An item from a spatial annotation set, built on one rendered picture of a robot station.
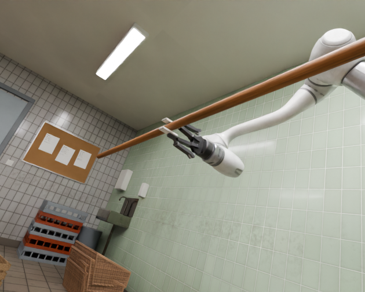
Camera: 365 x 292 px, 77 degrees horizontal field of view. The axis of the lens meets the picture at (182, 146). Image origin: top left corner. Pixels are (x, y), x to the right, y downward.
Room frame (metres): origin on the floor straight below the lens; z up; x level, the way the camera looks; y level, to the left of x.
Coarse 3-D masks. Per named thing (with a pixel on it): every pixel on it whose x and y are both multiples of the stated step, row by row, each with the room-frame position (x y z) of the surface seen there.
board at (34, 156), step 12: (48, 132) 3.73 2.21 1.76; (60, 132) 3.81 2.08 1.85; (36, 144) 3.70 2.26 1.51; (60, 144) 3.86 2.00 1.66; (72, 144) 3.95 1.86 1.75; (84, 144) 4.05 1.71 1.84; (24, 156) 3.66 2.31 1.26; (36, 156) 3.74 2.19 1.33; (48, 156) 3.82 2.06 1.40; (72, 156) 4.00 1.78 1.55; (96, 156) 4.20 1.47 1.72; (48, 168) 3.87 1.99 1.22; (60, 168) 3.95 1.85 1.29; (72, 168) 4.05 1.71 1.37; (84, 180) 4.19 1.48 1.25
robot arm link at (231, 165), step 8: (224, 152) 0.88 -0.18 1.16; (232, 152) 0.93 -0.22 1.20; (224, 160) 0.88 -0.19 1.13; (232, 160) 0.89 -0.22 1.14; (240, 160) 0.93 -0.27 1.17; (216, 168) 0.92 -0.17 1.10; (224, 168) 0.91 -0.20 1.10; (232, 168) 0.91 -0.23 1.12; (240, 168) 0.93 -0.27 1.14; (232, 176) 0.96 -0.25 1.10
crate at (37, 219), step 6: (36, 216) 3.60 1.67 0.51; (48, 216) 3.49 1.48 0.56; (54, 216) 3.53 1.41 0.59; (42, 222) 3.48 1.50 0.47; (48, 222) 3.51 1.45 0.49; (54, 222) 3.91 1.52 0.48; (60, 222) 3.58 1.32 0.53; (72, 222) 3.66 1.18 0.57; (78, 222) 3.69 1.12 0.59; (60, 228) 3.60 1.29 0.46; (66, 228) 3.63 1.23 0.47; (72, 228) 4.05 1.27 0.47; (78, 228) 3.71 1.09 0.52
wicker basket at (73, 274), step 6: (66, 264) 2.91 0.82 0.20; (72, 264) 2.77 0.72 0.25; (66, 270) 2.90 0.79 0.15; (72, 270) 2.75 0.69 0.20; (78, 270) 2.62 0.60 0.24; (66, 276) 2.87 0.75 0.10; (72, 276) 2.74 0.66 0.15; (78, 276) 2.61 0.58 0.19; (66, 282) 2.86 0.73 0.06; (72, 282) 2.72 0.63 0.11; (78, 282) 2.60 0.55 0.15; (84, 282) 2.49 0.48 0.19; (66, 288) 2.85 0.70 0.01; (72, 288) 2.70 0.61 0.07; (78, 288) 2.60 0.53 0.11; (84, 288) 2.50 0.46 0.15
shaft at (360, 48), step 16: (352, 48) 0.28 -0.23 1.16; (304, 64) 0.34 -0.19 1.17; (320, 64) 0.32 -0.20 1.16; (336, 64) 0.31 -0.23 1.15; (272, 80) 0.40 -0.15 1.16; (288, 80) 0.38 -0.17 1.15; (240, 96) 0.48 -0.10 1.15; (256, 96) 0.45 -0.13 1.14; (208, 112) 0.58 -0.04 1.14; (176, 128) 0.73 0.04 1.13; (128, 144) 1.04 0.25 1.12
